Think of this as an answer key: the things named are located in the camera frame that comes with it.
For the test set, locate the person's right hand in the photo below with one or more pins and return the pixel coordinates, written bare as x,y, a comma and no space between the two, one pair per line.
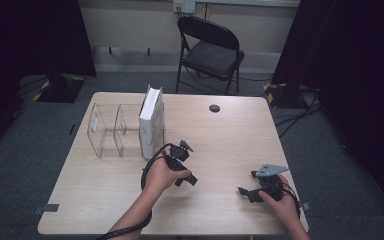
286,206

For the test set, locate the white wall socket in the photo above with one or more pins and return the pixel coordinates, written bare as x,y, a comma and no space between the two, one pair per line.
184,6

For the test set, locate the black folding chair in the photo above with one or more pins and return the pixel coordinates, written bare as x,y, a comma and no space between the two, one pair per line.
210,56

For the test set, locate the black round table grommet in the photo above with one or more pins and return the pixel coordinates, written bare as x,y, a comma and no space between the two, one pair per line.
214,108

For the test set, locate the white book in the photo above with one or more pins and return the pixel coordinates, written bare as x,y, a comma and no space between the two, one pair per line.
150,123

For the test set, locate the person's left hand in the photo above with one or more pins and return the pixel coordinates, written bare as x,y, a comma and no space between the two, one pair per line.
160,178

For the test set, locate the clear acrylic organizer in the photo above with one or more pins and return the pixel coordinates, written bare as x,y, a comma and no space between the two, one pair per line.
113,143

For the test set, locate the black curtain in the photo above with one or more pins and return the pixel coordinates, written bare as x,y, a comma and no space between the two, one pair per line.
363,66
13,50

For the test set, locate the grey tape strip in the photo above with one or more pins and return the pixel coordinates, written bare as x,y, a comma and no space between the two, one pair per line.
305,206
46,208

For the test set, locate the small black floor tape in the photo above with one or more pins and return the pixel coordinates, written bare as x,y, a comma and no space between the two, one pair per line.
71,129

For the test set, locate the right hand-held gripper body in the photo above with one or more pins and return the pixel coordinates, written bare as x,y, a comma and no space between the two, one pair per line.
271,186

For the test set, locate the black stand base yellow tape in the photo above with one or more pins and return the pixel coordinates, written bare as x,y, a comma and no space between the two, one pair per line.
283,95

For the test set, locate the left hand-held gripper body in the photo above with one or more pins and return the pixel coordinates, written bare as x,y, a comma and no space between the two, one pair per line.
178,155

